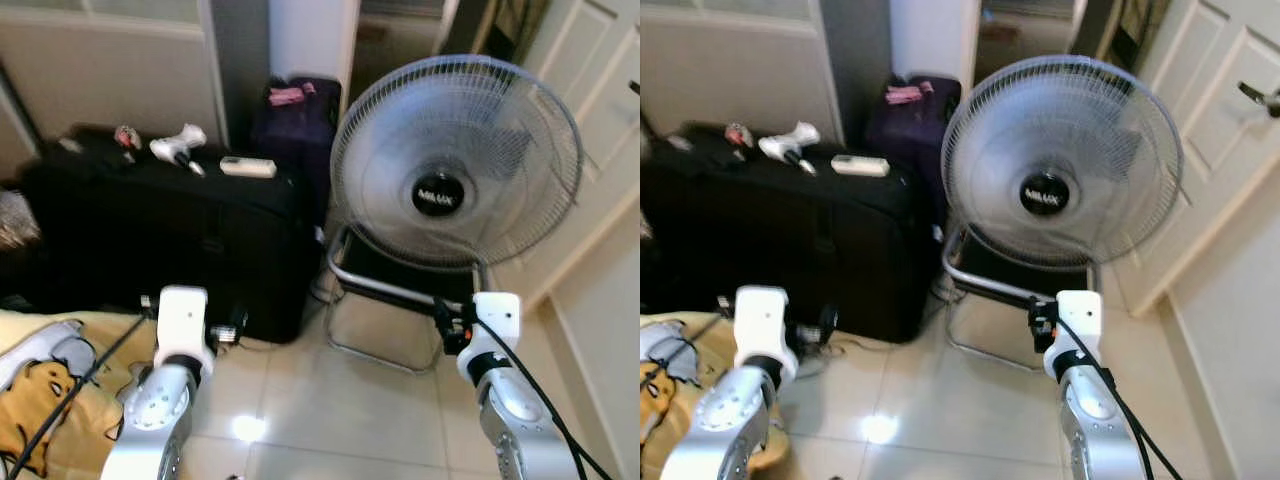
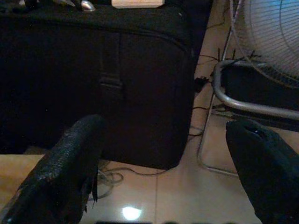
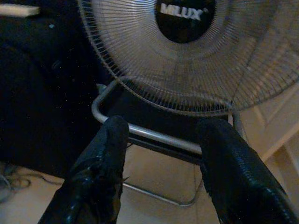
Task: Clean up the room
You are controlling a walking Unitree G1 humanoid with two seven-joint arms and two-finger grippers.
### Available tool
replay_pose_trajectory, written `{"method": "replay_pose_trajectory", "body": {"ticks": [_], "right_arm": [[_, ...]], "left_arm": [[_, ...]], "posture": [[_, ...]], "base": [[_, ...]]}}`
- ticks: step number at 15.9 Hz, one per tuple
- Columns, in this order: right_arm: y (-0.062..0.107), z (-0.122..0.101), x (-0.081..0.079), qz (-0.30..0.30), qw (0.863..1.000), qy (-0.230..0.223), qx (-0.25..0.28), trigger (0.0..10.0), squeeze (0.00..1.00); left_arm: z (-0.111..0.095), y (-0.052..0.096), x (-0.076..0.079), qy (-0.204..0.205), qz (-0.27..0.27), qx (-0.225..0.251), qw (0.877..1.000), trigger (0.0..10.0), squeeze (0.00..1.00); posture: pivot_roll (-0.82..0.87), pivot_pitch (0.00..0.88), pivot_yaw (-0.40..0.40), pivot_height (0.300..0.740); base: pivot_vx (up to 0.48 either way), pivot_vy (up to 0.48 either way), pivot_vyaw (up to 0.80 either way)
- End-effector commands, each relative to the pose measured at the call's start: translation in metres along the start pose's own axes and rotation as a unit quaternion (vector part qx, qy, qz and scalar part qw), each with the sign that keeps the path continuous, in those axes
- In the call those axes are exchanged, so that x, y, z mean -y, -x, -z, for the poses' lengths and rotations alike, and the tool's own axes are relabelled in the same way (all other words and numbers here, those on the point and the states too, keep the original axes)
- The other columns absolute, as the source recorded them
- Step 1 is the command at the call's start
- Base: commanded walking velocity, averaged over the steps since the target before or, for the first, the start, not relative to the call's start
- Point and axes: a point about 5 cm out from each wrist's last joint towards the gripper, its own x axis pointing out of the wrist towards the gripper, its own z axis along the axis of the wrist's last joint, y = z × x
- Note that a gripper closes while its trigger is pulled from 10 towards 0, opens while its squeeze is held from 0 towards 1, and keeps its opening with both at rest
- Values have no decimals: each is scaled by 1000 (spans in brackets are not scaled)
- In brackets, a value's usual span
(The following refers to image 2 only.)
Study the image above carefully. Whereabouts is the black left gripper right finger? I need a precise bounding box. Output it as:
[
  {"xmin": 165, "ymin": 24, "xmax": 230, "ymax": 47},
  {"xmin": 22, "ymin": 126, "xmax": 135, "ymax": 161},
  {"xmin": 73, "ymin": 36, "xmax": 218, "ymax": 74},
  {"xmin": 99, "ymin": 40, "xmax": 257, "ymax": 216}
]
[{"xmin": 226, "ymin": 119, "xmax": 299, "ymax": 224}]

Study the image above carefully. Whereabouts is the black plug with cable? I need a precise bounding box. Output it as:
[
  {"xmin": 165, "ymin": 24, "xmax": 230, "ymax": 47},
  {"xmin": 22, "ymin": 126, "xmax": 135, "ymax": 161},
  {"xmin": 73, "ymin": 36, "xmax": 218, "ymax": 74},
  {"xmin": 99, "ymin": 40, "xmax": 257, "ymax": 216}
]
[{"xmin": 194, "ymin": 76, "xmax": 210, "ymax": 93}]

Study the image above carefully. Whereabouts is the silver rounded object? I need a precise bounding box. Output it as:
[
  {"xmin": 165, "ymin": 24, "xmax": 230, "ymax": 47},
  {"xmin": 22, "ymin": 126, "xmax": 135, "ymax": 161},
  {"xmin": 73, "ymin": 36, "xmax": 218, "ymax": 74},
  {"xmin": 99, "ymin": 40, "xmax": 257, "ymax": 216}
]
[{"xmin": 80, "ymin": 0, "xmax": 96, "ymax": 12}]

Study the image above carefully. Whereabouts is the white floor fan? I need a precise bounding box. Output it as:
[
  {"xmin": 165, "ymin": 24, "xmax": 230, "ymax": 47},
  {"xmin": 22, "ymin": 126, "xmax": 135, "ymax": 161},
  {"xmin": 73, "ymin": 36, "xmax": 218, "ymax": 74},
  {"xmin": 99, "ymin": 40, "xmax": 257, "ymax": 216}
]
[{"xmin": 242, "ymin": 0, "xmax": 299, "ymax": 87}]

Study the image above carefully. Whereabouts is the thin metal wire stand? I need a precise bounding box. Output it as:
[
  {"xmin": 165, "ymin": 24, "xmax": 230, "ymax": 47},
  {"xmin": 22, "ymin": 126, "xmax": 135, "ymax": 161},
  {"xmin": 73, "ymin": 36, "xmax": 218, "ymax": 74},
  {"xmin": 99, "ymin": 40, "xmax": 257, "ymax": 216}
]
[{"xmin": 198, "ymin": 0, "xmax": 243, "ymax": 176}]

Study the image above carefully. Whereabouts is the black fabric suitcase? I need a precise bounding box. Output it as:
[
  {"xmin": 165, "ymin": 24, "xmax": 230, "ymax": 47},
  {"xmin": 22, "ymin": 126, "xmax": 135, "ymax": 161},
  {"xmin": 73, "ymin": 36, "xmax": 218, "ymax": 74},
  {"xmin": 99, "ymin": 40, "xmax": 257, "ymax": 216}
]
[{"xmin": 0, "ymin": 0, "xmax": 212, "ymax": 170}]

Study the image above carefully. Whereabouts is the white box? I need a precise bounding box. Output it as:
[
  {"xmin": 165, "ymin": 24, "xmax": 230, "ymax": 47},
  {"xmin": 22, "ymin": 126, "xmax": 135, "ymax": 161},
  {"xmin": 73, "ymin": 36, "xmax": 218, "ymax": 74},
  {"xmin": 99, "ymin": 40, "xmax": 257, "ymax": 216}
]
[{"xmin": 111, "ymin": 0, "xmax": 165, "ymax": 9}]

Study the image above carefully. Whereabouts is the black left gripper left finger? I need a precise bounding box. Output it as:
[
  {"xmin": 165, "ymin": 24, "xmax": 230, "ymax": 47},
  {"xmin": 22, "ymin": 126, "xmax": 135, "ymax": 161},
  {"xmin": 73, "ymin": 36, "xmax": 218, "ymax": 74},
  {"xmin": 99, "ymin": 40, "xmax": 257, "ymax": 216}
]
[{"xmin": 0, "ymin": 114, "xmax": 108, "ymax": 224}]

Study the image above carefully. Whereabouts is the grey metal tube frame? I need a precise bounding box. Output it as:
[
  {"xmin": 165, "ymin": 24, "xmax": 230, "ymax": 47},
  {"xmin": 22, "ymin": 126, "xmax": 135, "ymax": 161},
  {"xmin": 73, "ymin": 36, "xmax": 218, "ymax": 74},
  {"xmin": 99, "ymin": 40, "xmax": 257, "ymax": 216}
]
[{"xmin": 212, "ymin": 59, "xmax": 299, "ymax": 121}]

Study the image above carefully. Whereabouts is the grey coiled cable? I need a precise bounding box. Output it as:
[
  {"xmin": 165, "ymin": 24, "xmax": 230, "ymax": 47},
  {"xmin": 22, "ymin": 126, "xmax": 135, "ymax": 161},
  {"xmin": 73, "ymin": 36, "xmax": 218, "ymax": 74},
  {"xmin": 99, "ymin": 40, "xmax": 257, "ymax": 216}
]
[{"xmin": 97, "ymin": 168, "xmax": 124, "ymax": 199}]

